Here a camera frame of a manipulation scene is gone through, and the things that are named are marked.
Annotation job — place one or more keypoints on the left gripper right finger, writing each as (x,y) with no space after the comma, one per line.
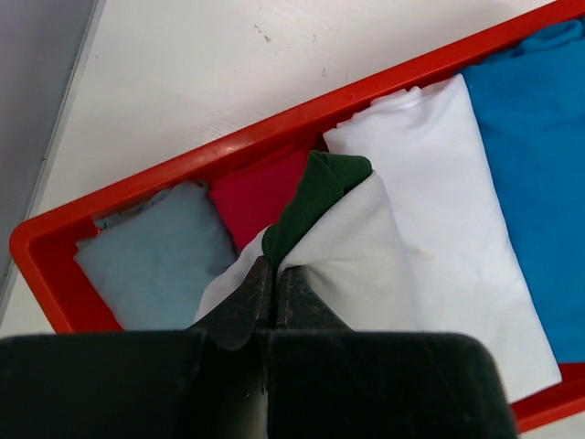
(298,307)

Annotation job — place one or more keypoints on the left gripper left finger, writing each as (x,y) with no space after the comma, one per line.
(231,324)

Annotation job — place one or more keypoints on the cream and green t-shirt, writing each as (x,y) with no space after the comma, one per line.
(339,230)

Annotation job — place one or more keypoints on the red plastic tray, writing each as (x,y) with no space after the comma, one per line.
(93,379)

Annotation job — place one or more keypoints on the grey rolled t-shirt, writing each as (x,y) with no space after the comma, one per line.
(152,266)

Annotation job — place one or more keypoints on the magenta rolled t-shirt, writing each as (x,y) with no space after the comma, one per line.
(252,198)

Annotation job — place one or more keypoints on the white rolled t-shirt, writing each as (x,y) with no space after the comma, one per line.
(425,145)

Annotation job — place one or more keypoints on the blue rolled t-shirt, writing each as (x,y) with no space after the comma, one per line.
(529,104)

